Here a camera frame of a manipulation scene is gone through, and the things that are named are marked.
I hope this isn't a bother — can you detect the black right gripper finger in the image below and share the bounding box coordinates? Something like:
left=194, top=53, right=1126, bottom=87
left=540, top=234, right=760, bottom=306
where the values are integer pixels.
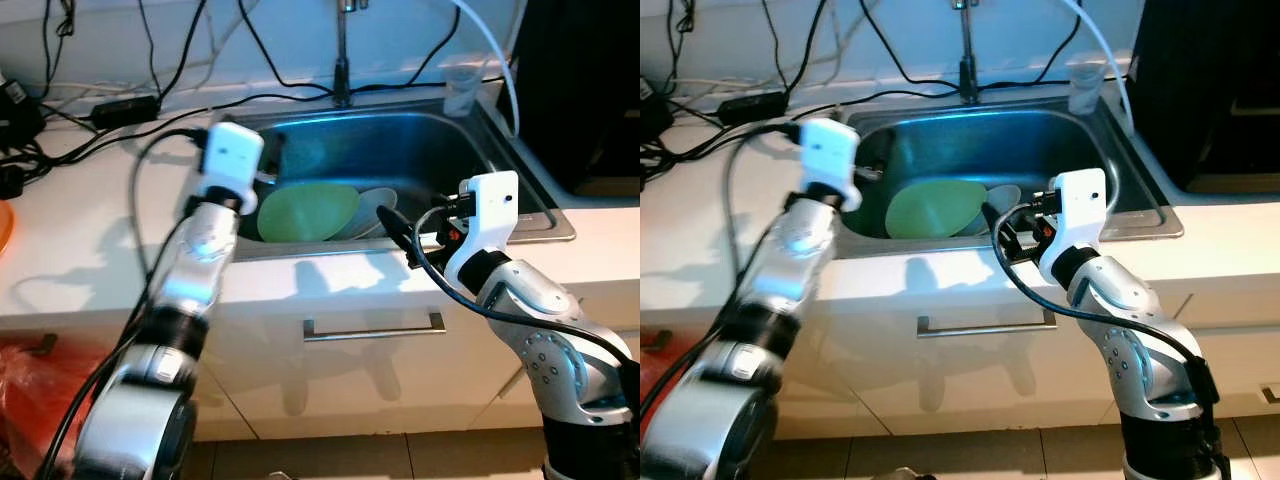
left=375, top=205, right=429, bottom=271
left=983, top=202, right=1031, bottom=266

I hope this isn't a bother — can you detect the grey plate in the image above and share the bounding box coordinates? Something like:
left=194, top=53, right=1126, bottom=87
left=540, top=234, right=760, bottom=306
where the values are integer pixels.
left=335, top=187, right=399, bottom=241
left=960, top=184, right=1023, bottom=238

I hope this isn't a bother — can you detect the green plate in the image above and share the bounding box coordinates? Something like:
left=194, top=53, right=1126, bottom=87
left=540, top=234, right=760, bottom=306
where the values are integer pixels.
left=257, top=183, right=361, bottom=244
left=885, top=180, right=988, bottom=241

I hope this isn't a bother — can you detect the stainless steel sink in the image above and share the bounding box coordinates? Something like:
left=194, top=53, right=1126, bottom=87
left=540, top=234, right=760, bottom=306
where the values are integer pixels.
left=835, top=100, right=1184, bottom=259
left=215, top=105, right=578, bottom=263

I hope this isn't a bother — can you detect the metal faucet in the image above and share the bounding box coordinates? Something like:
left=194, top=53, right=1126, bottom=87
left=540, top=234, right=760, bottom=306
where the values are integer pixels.
left=958, top=0, right=979, bottom=106
left=335, top=0, right=354, bottom=109

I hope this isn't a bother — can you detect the clear plastic cup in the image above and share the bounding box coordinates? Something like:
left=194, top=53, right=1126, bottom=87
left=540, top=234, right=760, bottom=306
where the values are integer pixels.
left=1068, top=60, right=1107, bottom=116
left=443, top=65, right=482, bottom=119

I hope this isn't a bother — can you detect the black power adapter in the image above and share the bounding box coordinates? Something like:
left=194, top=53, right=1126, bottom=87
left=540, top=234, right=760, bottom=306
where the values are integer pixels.
left=92, top=95, right=161, bottom=129
left=720, top=90, right=791, bottom=125

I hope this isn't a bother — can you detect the white cabinet drawer front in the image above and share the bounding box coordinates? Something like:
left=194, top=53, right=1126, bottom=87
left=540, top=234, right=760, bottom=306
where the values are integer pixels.
left=205, top=285, right=546, bottom=441
left=800, top=285, right=1191, bottom=436

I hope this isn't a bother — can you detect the large black appliance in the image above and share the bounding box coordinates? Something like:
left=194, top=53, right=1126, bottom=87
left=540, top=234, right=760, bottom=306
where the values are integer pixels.
left=1130, top=0, right=1280, bottom=193
left=520, top=0, right=641, bottom=196

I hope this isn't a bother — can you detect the red plastic bag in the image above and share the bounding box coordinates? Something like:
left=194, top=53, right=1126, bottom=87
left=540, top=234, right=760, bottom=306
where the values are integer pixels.
left=640, top=335, right=706, bottom=421
left=0, top=340, right=96, bottom=479

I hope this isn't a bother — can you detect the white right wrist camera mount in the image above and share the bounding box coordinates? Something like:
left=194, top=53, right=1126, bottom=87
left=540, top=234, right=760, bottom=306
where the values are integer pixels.
left=1037, top=167, right=1109, bottom=286
left=445, top=172, right=521, bottom=291

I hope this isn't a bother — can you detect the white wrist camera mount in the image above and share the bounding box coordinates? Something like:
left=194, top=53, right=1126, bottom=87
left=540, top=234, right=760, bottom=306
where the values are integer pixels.
left=445, top=172, right=521, bottom=291
left=795, top=118, right=863, bottom=213
left=1037, top=167, right=1109, bottom=286
left=195, top=122, right=266, bottom=214

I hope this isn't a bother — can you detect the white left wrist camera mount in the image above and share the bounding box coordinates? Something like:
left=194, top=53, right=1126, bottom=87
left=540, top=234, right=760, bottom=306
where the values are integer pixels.
left=795, top=118, right=863, bottom=213
left=195, top=122, right=266, bottom=214

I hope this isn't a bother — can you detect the long thin black cable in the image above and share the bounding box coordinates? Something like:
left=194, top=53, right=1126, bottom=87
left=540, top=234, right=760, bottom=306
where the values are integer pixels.
left=655, top=72, right=1131, bottom=176
left=20, top=72, right=506, bottom=181

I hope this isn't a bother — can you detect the metal drawer handle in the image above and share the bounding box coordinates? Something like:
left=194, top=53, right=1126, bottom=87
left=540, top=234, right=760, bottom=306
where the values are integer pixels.
left=917, top=310, right=1058, bottom=337
left=303, top=312, right=447, bottom=343

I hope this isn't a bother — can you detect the white hose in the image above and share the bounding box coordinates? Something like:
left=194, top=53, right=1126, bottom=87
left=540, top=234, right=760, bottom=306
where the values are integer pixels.
left=1060, top=0, right=1136, bottom=136
left=452, top=0, right=522, bottom=138

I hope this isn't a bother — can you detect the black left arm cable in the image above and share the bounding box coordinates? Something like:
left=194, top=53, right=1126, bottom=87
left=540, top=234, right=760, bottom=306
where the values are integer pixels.
left=640, top=122, right=801, bottom=451
left=35, top=128, right=211, bottom=480

